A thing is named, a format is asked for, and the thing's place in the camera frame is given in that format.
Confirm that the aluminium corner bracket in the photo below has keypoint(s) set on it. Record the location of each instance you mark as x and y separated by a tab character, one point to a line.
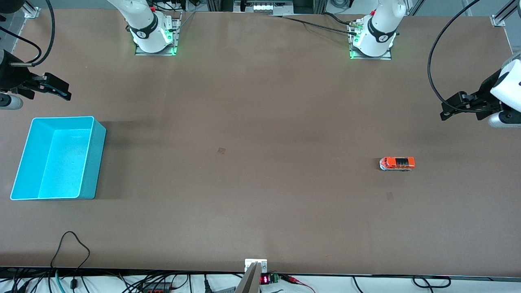
498	21
31	12

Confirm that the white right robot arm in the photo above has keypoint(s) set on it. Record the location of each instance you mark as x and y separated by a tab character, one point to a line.
148	28

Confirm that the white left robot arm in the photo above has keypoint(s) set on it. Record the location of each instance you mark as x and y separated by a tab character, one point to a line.
378	28

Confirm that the blue plastic box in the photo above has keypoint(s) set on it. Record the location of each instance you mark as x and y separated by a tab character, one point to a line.
61	162

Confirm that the red digit display module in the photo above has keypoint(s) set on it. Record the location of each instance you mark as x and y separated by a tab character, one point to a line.
265	280

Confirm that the grey metal camera bar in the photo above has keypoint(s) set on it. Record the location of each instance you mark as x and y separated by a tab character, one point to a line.
249	283

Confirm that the white metal edge bracket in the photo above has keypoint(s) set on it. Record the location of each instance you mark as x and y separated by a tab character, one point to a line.
249	263

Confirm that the black orange power strip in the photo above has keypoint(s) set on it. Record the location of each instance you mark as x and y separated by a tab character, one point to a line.
156	288

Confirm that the lit equipment rack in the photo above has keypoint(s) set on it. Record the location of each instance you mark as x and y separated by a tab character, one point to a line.
263	6

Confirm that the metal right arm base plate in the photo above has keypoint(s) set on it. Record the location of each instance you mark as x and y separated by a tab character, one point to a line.
176	28

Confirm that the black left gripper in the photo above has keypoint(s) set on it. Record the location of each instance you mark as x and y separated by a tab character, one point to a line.
485	96

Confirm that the orange toy bus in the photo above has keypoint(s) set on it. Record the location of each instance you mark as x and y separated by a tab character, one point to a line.
399	162

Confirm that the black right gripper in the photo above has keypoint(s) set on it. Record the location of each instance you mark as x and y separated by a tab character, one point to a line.
12	77

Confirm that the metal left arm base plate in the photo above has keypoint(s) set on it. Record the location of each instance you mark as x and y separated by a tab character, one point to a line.
386	56

